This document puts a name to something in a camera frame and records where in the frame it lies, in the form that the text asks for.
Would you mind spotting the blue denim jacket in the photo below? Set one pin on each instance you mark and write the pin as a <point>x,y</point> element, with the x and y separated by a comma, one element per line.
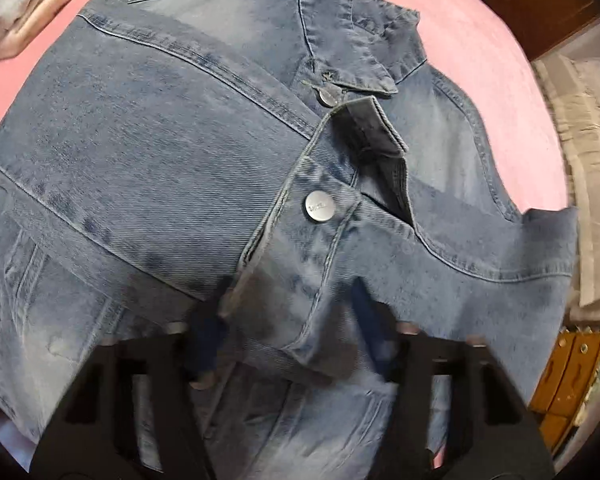
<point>230,185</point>

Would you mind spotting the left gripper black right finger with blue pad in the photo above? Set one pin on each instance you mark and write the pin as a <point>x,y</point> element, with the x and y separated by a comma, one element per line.
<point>491,434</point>

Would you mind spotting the orange wooden drawer unit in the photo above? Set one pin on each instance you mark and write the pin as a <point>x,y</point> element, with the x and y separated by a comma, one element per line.
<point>567,379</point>

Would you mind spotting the white lace folded bedding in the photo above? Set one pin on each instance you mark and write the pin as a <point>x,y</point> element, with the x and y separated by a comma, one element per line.
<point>572,92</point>

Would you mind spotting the pink bed cover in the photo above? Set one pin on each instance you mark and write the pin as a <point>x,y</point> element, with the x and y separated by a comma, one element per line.
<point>480,85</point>

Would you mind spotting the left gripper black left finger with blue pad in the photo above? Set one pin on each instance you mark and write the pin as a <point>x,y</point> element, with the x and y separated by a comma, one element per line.
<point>92,434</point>

